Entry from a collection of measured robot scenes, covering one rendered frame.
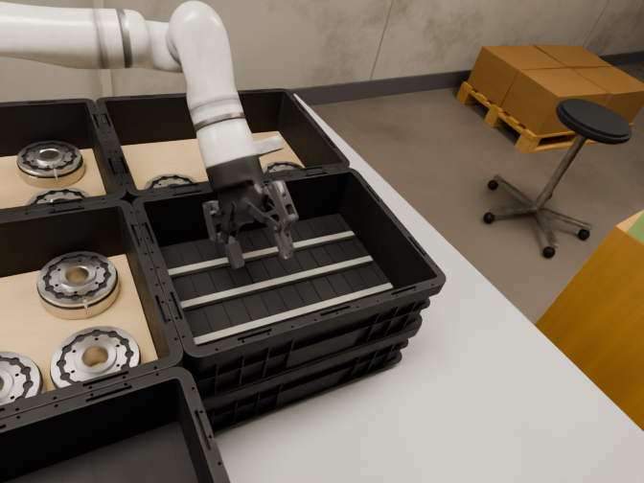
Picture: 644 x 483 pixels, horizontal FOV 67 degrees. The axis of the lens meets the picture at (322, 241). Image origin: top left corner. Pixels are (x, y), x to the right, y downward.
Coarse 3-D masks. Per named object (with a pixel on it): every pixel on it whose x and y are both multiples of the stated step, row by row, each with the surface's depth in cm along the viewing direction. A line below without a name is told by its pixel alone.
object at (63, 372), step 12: (72, 336) 62; (84, 336) 62; (96, 336) 63; (108, 336) 63; (120, 336) 64; (60, 348) 60; (72, 348) 61; (120, 348) 62; (132, 348) 62; (60, 360) 60; (72, 360) 60; (120, 360) 61; (132, 360) 61; (60, 372) 59; (72, 372) 59; (108, 372) 59; (60, 384) 57
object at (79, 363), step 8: (88, 344) 61; (96, 344) 61; (104, 344) 61; (80, 352) 60; (112, 352) 61; (80, 360) 59; (112, 360) 60; (80, 368) 59; (88, 368) 59; (96, 368) 59; (104, 368) 59
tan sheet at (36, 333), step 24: (120, 264) 76; (0, 288) 69; (24, 288) 69; (120, 288) 73; (0, 312) 66; (24, 312) 67; (48, 312) 67; (120, 312) 70; (0, 336) 63; (24, 336) 64; (48, 336) 65; (144, 336) 68; (48, 360) 62; (144, 360) 65; (48, 384) 60
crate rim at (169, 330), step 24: (24, 216) 66; (48, 216) 67; (144, 240) 67; (144, 264) 64; (168, 312) 59; (168, 336) 57; (168, 360) 55; (72, 384) 51; (96, 384) 51; (0, 408) 48; (24, 408) 48
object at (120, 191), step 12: (0, 108) 83; (12, 108) 84; (96, 108) 88; (96, 120) 87; (96, 132) 83; (108, 144) 81; (108, 156) 79; (108, 168) 77; (120, 180) 75; (120, 192) 73; (36, 204) 68; (48, 204) 69; (60, 204) 69; (72, 204) 69; (0, 216) 65
